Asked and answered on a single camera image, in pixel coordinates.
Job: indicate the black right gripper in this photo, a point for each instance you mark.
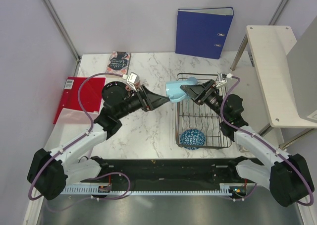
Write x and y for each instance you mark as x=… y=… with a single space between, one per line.
x=199 y=93

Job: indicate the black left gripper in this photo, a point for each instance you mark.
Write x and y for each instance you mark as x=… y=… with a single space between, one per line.
x=148 y=100

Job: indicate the light blue handled mug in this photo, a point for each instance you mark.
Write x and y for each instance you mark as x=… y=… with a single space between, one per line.
x=174 y=92

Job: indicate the pink ceramic mug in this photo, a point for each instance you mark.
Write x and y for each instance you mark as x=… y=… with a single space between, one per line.
x=133 y=83

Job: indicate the black wire dish rack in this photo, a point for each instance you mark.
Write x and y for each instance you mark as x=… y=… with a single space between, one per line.
x=190 y=115

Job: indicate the black plate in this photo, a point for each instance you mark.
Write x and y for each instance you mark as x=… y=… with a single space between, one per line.
x=115 y=89

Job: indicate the blue patterned bowl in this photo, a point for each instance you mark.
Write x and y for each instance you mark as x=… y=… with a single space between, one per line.
x=192 y=138

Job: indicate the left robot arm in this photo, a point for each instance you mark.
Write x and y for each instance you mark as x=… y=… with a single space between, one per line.
x=51 y=171

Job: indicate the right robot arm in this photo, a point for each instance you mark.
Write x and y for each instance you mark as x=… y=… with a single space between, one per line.
x=286 y=176

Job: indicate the paperback book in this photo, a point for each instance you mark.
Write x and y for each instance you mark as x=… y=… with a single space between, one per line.
x=118 y=63

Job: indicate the red folder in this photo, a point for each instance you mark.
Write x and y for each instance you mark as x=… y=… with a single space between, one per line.
x=91 y=95

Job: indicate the white wooden shelf unit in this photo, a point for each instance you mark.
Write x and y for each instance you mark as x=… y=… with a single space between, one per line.
x=269 y=47

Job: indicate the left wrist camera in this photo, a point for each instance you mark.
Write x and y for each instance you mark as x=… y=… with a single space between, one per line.
x=132 y=74

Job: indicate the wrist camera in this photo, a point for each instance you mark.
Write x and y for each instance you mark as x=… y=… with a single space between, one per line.
x=221 y=80
x=132 y=74

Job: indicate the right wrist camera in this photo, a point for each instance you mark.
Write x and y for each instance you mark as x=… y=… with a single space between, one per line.
x=221 y=80

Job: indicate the blue ring binder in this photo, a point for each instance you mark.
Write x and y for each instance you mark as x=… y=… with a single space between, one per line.
x=202 y=32

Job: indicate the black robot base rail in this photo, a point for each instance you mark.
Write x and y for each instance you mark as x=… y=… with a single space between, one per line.
x=169 y=174

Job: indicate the white cable duct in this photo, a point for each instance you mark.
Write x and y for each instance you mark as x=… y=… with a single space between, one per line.
x=98 y=190

